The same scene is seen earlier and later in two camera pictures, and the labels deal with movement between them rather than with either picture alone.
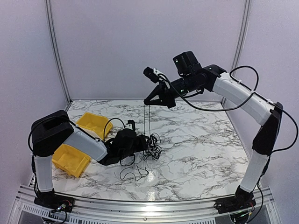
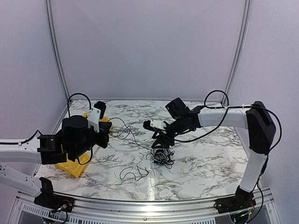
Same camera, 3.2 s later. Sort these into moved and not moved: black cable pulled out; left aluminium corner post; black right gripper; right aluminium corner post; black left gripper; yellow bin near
Moved: black cable pulled out; black right gripper; black left gripper
Not moved: right aluminium corner post; yellow bin near; left aluminium corner post
